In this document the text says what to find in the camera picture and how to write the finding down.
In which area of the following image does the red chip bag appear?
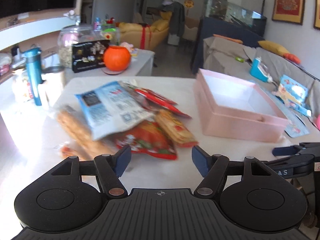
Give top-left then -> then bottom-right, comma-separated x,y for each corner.
111,121 -> 177,160

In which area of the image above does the blue seaweed snack bag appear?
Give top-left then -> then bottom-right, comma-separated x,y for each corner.
75,81 -> 153,140

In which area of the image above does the yellow rice cracker pack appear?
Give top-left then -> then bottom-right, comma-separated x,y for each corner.
155,110 -> 199,148

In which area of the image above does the long biscuit pack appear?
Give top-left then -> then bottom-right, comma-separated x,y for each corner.
56,106 -> 116,160

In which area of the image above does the light blue cartoon card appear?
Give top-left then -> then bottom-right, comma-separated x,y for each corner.
272,75 -> 312,138

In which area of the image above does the pink rectangular box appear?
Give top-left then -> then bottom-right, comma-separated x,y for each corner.
194,69 -> 289,143

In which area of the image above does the red spicy snack packet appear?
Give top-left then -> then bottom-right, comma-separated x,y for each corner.
120,81 -> 191,119

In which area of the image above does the white table cloth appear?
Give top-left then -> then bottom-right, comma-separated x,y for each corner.
0,75 -> 301,240

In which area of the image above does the teal toy device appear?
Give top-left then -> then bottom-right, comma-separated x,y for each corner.
249,57 -> 273,83

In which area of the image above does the yellow cushion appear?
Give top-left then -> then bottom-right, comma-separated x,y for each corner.
258,40 -> 290,57

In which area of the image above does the metal cup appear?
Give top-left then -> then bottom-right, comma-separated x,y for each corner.
42,66 -> 66,106

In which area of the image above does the orange pumpkin bucket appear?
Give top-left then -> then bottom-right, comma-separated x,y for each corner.
104,46 -> 131,72

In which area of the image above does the grey covered sofa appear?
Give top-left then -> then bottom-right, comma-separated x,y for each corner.
202,36 -> 319,118

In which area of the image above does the black plum gift box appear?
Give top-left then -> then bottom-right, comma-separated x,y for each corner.
72,40 -> 110,73

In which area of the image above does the yellow sofa chair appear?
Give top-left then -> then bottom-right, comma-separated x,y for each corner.
118,11 -> 172,51

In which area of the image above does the teal thermos bottle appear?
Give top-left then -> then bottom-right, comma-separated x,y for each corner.
22,47 -> 43,106

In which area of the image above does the large glass jar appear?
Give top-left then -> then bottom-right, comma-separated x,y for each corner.
57,24 -> 101,68

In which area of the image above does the coat rack with clothes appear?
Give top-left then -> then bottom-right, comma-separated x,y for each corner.
158,0 -> 185,46

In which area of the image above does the fish tank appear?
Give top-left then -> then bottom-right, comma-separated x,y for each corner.
204,0 -> 267,37

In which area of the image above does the framed red picture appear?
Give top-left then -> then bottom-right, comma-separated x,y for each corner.
272,0 -> 305,25

